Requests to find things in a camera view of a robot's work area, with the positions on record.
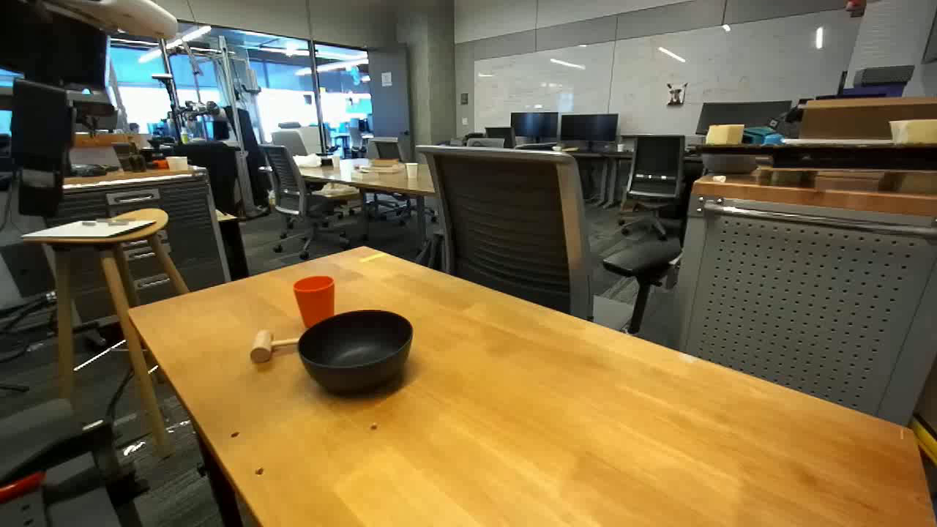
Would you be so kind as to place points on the orange plastic cup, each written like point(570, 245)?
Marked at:
point(314, 297)

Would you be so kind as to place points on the black bowl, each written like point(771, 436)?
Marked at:
point(353, 354)

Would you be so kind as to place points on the grey metal cabinet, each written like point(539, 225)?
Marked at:
point(509, 229)

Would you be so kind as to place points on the long wooden desk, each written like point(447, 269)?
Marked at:
point(381, 178)

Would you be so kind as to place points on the black computer monitor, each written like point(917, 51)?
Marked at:
point(589, 128)
point(535, 128)

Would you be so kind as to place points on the grey swivel chair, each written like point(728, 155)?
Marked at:
point(289, 193)

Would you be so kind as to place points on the black office chair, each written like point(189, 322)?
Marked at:
point(654, 194)

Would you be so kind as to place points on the small wooden mallet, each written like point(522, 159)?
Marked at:
point(263, 348)

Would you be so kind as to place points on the small beige box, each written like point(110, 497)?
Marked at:
point(724, 137)

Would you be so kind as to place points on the grey drawer cabinet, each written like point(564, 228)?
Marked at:
point(176, 229)

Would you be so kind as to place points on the grey perforated metal cart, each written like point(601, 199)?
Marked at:
point(810, 302)

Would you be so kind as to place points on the round wooden stool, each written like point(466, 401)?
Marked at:
point(115, 283)

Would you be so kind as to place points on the white paper sheet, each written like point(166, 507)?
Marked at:
point(90, 229)

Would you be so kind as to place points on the brown wooden box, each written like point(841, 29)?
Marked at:
point(860, 118)

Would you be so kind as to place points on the tall black monitor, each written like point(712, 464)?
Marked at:
point(42, 137)

